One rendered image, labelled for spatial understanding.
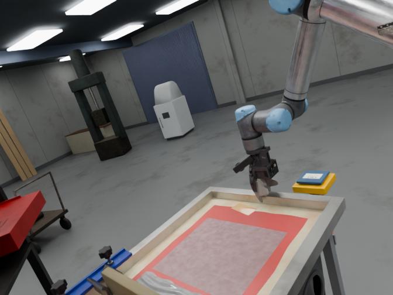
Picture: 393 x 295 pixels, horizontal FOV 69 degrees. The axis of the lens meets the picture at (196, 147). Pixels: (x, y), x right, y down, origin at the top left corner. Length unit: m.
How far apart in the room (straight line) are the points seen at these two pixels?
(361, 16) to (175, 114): 6.44
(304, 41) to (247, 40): 8.21
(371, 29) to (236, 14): 8.57
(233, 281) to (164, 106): 6.45
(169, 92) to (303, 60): 6.25
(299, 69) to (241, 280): 0.65
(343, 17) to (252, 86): 8.57
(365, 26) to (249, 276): 0.66
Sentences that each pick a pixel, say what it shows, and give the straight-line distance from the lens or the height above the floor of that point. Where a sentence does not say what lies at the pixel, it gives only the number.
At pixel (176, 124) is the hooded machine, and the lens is 7.10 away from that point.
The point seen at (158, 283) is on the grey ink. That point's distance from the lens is 0.96.
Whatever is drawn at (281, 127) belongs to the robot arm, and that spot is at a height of 1.26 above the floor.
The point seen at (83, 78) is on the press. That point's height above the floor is 2.10.
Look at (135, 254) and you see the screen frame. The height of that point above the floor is 0.98.
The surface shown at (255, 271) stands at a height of 0.96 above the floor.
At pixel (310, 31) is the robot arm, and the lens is 0.96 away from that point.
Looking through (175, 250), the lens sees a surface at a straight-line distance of 1.07.
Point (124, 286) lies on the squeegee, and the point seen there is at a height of 1.06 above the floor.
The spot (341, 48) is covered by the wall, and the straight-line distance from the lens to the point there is 8.76.
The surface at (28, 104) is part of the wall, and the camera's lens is 10.79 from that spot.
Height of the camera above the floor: 1.52
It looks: 15 degrees down
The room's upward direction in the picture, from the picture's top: 18 degrees counter-clockwise
